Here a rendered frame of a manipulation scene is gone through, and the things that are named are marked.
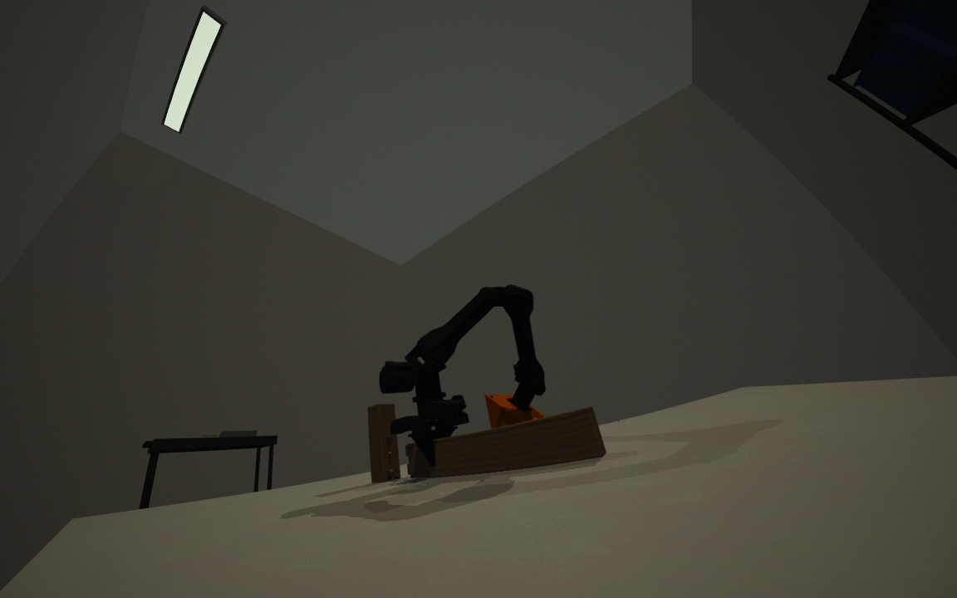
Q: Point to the dark brown wooden post with slot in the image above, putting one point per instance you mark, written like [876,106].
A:
[384,451]

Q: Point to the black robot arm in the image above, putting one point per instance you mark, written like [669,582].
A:
[438,345]

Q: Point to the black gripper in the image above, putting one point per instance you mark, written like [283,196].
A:
[422,432]

